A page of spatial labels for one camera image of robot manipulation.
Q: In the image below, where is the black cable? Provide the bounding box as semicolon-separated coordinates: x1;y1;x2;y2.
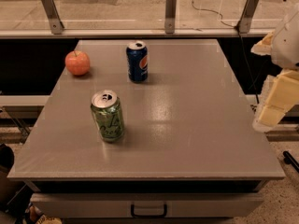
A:
188;0;260;105

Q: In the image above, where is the right metal bracket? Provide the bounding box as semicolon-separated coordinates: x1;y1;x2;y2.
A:
236;0;259;34

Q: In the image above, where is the middle metal bracket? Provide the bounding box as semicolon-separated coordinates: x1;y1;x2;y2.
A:
164;0;177;34

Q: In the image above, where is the green soda can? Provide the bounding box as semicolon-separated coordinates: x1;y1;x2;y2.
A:
91;90;124;143

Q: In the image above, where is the grey drawer with black handle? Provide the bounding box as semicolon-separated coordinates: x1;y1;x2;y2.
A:
31;193;263;218

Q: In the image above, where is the blue Pepsi can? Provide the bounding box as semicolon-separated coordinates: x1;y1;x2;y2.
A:
126;40;148;82

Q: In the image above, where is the metal bracket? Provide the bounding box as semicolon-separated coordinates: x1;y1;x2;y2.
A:
41;0;64;35
164;0;177;34
236;0;259;34

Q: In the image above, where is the red apple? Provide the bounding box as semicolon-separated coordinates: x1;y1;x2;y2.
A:
64;50;91;76

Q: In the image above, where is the black rod on floor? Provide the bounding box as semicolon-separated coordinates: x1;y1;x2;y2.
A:
283;151;299;173

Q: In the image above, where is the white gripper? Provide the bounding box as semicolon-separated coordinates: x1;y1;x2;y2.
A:
250;4;299;133

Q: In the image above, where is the dark round object left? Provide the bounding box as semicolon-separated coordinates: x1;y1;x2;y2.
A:
0;144;15;173

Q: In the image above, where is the left metal bracket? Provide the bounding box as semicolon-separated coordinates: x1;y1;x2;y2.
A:
41;0;64;35

